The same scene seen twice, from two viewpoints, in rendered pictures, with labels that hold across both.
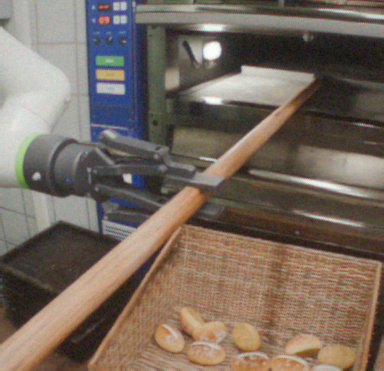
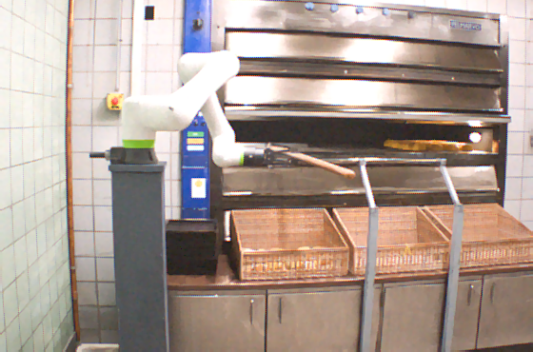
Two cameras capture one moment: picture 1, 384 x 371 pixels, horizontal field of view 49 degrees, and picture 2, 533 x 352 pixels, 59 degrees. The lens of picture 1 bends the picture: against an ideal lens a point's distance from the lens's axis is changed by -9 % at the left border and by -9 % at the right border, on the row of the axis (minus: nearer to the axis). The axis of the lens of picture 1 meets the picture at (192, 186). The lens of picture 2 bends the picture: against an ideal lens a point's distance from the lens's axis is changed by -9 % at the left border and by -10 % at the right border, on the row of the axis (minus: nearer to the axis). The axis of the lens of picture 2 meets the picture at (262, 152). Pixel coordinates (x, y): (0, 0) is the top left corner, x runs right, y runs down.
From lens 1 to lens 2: 2.02 m
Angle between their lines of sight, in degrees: 37
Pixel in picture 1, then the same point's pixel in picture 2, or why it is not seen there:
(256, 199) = (266, 191)
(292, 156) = (279, 171)
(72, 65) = (167, 137)
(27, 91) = (228, 132)
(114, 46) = (198, 127)
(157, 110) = not seen: hidden behind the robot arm
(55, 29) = not seen: hidden behind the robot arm
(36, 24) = not seen: hidden behind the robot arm
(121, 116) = (201, 161)
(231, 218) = (253, 204)
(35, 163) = (249, 152)
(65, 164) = (260, 151)
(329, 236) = (299, 203)
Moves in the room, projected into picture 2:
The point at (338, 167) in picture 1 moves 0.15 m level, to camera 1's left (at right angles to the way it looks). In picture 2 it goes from (299, 172) to (278, 173)
